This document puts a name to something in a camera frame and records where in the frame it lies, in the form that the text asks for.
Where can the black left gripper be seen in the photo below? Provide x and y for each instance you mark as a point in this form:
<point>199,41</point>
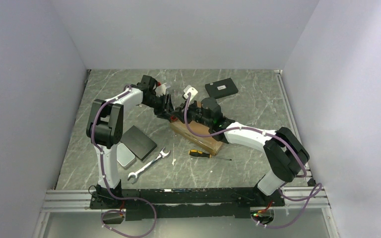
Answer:
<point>164,111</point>

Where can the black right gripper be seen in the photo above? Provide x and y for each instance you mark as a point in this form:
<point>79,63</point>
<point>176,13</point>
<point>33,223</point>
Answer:
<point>180,113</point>

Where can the brown cardboard express box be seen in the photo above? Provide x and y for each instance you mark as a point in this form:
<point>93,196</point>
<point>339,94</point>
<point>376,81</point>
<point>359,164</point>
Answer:
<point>199,133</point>

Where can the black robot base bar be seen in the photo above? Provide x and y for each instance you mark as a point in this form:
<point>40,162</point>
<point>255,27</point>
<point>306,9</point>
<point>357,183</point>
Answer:
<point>141,204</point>

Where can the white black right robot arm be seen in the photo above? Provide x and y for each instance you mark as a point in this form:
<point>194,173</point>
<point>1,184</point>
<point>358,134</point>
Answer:
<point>285,153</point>

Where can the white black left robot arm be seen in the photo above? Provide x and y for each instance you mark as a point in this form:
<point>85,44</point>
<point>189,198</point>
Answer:
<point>106,122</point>

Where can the black flat box with label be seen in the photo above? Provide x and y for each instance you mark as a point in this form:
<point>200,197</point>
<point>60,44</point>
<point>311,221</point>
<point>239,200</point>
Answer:
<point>222,88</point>

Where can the dark grey flat slab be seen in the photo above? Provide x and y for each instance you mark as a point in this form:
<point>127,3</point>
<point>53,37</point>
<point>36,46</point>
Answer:
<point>138,142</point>

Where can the silver open-end wrench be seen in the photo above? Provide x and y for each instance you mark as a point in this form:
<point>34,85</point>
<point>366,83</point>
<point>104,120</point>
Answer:
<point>133,176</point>

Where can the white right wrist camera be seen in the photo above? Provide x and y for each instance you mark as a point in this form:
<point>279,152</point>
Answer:
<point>189,93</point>

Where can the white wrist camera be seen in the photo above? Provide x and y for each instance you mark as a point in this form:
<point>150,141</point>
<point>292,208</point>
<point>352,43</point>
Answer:
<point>162,89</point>
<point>189,93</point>

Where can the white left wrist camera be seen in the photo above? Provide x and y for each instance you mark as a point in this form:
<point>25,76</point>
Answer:
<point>162,89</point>

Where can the yellow black handled screwdriver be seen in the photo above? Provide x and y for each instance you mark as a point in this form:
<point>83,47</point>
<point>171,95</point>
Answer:
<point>197,153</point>

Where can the aluminium table edge rail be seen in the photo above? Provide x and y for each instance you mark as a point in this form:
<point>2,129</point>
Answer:
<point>290,115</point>

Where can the front aluminium frame rail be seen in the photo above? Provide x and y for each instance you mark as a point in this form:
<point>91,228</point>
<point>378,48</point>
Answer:
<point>56,201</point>

